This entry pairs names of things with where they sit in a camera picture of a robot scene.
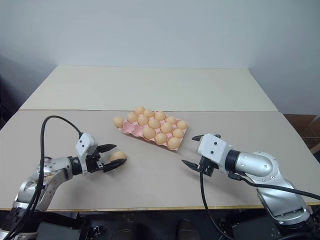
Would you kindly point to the pink egg tray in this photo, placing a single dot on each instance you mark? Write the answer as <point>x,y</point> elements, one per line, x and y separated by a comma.
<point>130,128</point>

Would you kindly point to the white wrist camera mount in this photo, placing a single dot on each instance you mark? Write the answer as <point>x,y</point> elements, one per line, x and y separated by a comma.
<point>215,147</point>
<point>85,145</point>

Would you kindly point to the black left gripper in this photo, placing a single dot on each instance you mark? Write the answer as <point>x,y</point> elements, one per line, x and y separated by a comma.
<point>93,163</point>

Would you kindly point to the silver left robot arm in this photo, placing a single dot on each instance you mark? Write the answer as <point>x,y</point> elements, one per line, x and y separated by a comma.
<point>55,167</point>

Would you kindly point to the black box under table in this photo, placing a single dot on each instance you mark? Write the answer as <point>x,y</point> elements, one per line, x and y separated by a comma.
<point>252,230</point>
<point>55,231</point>

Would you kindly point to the beige egg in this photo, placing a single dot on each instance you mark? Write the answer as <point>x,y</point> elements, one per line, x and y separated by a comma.
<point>149,113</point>
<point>117,155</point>
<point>148,132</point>
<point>171,119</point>
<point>160,115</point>
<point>142,120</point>
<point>166,127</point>
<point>154,123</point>
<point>118,121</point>
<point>173,142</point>
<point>140,110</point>
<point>131,117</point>
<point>182,124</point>
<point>178,133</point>
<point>160,138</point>

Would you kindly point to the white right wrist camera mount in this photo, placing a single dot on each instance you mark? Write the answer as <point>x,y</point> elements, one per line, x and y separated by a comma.
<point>215,147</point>

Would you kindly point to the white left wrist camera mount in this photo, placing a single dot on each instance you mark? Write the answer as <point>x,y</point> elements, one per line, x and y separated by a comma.
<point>85,145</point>

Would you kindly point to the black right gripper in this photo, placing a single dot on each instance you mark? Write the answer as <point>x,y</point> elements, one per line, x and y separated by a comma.
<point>208,167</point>

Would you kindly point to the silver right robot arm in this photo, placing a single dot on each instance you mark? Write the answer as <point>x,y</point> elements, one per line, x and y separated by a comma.
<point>260,165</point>

